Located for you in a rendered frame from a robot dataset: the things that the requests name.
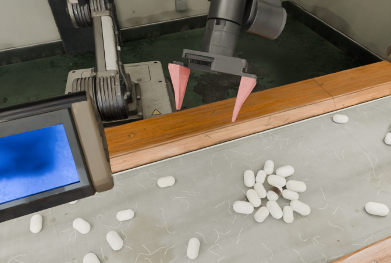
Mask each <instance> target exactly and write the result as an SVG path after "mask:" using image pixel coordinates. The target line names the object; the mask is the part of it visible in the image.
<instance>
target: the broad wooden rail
mask: <svg viewBox="0 0 391 263"><path fill-rule="evenodd" d="M390 95H391V63H390V62H388V61H381V62H377V63H372V64H369V65H365V66H360V67H356V68H352V69H348V70H344V71H341V72H336V73H332V74H327V75H324V76H319V77H315V78H312V79H308V80H303V81H298V82H295V83H291V84H287V85H284V86H279V87H274V88H270V89H267V90H262V91H258V92H254V93H250V94H249V95H248V97H247V98H246V100H245V101H244V102H243V104H242V106H241V108H240V110H239V113H238V115H237V118H236V120H235V121H234V122H232V117H233V111H234V106H235V103H236V99H237V97H234V98H229V99H225V100H221V101H217V102H213V103H210V104H205V105H200V106H196V107H193V108H189V109H184V110H182V111H178V112H172V113H167V114H164V115H160V116H155V117H152V118H148V119H143V120H139V121H136V122H131V123H127V124H123V125H119V126H115V127H110V128H107V129H104V130H105V136H106V141H107V145H108V151H109V158H110V163H111V169H112V174H116V173H119V172H123V171H126V170H130V169H134V168H138V167H140V166H144V165H148V164H151V163H154V162H158V161H162V160H164V159H168V158H173V157H176V156H179V155H183V154H186V153H190V152H193V151H197V150H201V149H203V148H207V147H211V146H214V145H218V144H222V143H225V142H228V141H232V140H236V139H238V138H242V137H246V136H250V135H253V134H257V133H260V132H264V131H267V130H271V129H275V128H277V127H281V126H285V125H289V124H292V123H296V122H299V121H302V120H306V119H310V118H314V117H316V116H320V115H324V114H327V113H331V112H334V111H338V110H341V109H345V108H349V107H351V106H355V105H359V104H363V103H366V102H370V101H373V100H376V99H380V98H383V97H388V96H390Z"/></svg>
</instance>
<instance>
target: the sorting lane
mask: <svg viewBox="0 0 391 263"><path fill-rule="evenodd" d="M335 115H346V116H347V117H348V122H346V123H338V122H335V121H334V120H333V117H334V116H335ZM388 133H391V95H390V96H388V97H383V98H380V99H376V100H373V101H370V102H366V103H363V104H359V105H355V106H351V107H349V108H345V109H341V110H338V111H334V112H331V113H327V114H324V115H320V116H316V117H314V118H310V119H306V120H302V121H299V122H296V123H292V124H289V125H285V126H281V127H277V128H275V129H271V130H267V131H263V132H260V133H257V134H253V135H250V136H246V137H242V138H238V139H236V140H232V141H228V142H225V143H222V144H218V145H214V146H211V147H207V148H203V149H201V150H197V151H193V152H190V153H186V154H183V155H179V156H176V157H173V158H168V159H164V160H162V161H158V162H154V163H151V164H148V165H144V166H140V167H138V168H134V169H130V170H126V171H123V172H119V173H116V174H113V181H114V187H113V189H111V190H108V191H104V192H101V193H98V192H96V193H95V195H94V196H90V197H86V198H82V199H80V200H77V202H76V203H74V204H69V203H66V204H63V205H59V206H57V207H53V208H49V209H45V210H43V211H39V212H36V213H33V214H29V215H26V216H22V217H19V218H16V219H12V220H9V221H6V222H2V223H0V263H83V259H84V257H85V255H86V254H88V253H94V254H95V255H96V256H97V258H98V259H99V261H100V263H329V262H331V261H333V260H336V259H338V258H340V257H342V256H345V255H347V254H350V253H352V252H354V251H356V250H359V249H361V248H363V247H365V246H368V245H370V244H372V243H374V242H376V241H379V240H381V239H384V238H386V237H388V236H390V235H391V145H389V144H386V143H385V138H386V135H387V134H388ZM267 160H271V161H272V162H273V163H274V166H273V172H272V174H270V175H276V170H277V169H278V168H280V167H283V166H286V165H290V166H292V167H293V169H294V173H293V174H292V175H291V176H288V177H284V178H285V179H286V182H288V181H289V180H295V181H300V182H303V183H305V185H306V190H305V191H304V192H302V193H299V192H297V193H298V195H299V199H298V200H299V201H301V202H302V203H305V204H307V205H308V206H309V207H310V210H311V211H310V213H309V214H308V215H302V214H300V213H298V212H296V211H294V210H293V218H294V219H293V222H292V223H286V222H285V221H284V219H283V215H282V217H281V218H279V219H276V218H274V217H273V216H272V215H271V213H270V212H269V215H268V216H267V217H266V218H265V219H264V221H263V222H257V221H256V220H255V218H254V215H255V213H256V212H257V211H258V210H259V209H260V208H261V207H266V204H267V202H268V201H269V200H268V198H267V192H268V191H269V189H270V188H271V187H272V186H273V185H271V184H269V183H268V176H270V175H266V177H265V180H264V182H263V184H262V185H263V187H264V189H265V191H266V197H265V198H260V200H261V204H260V206H259V207H254V210H253V212H252V213H250V214H242V213H238V212H236V211H235V210H234V209H233V204H234V202H236V201H245V202H249V200H248V198H247V196H246V194H247V191H248V190H251V189H252V190H254V186H252V187H247V186H246V185H245V184H244V173H245V171H247V170H251V171H253V173H254V179H255V178H256V177H257V174H258V172H259V171H260V170H264V166H265V162H266V161H267ZM167 176H173V177H174V178H175V183H174V184H173V185H172V186H167V187H159V186H158V183H157V182H158V179H159V178H161V177H167ZM254 184H256V181H255V183H254ZM368 202H377V203H380V204H385V205H386V206H387V207H388V209H389V213H388V214H387V215H385V216H380V215H373V214H370V213H368V212H367V211H366V209H365V205H366V203H368ZM127 209H131V210H133V211H134V217H133V218H132V219H128V220H125V221H119V220H118V219H117V217H116V215H117V213H118V212H119V211H123V210H127ZM34 215H41V216H42V229H41V230H40V231H39V232H38V233H33V232H32V231H31V230H30V222H31V218H32V217H33V216H34ZM77 218H81V219H83V220H84V221H86V222H88V223H89V224H90V226H91V227H90V231H89V232H88V233H85V234H82V233H80V232H79V231H78V230H76V229H75V228H74V227H73V222H74V220H75V219H77ZM110 231H116V232H117V233H118V235H119V236H120V238H121V239H122V240H123V246H122V248H121V249H120V250H114V249H113V248H112V247H111V245H110V244H109V242H108V241H107V239H106V236H107V234H108V233H109V232H110ZM192 238H197V239H198V240H199V242H200V247H199V251H198V255H197V257H196V258H195V259H190V258H189V257H188V256H187V248H188V244H189V241H190V239H192Z"/></svg>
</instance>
